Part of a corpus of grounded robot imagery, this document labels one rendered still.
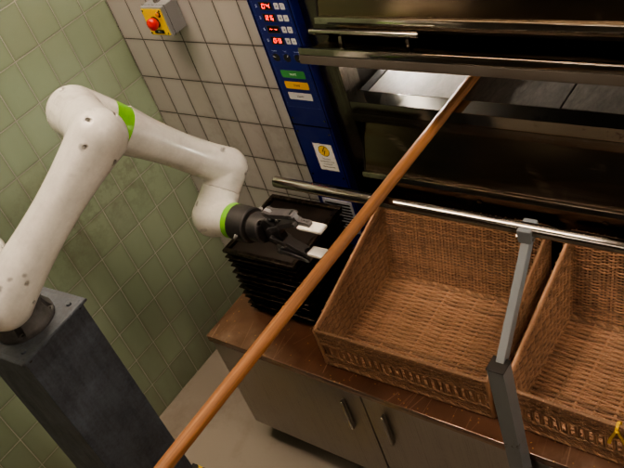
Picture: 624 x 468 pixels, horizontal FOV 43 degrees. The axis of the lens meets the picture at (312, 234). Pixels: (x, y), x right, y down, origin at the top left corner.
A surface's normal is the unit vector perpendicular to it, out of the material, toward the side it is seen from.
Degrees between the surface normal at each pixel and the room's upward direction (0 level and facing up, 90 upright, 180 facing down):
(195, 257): 90
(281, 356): 0
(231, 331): 0
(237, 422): 0
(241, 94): 90
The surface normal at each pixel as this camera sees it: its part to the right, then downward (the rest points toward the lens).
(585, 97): -0.29, -0.74
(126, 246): 0.79, 0.18
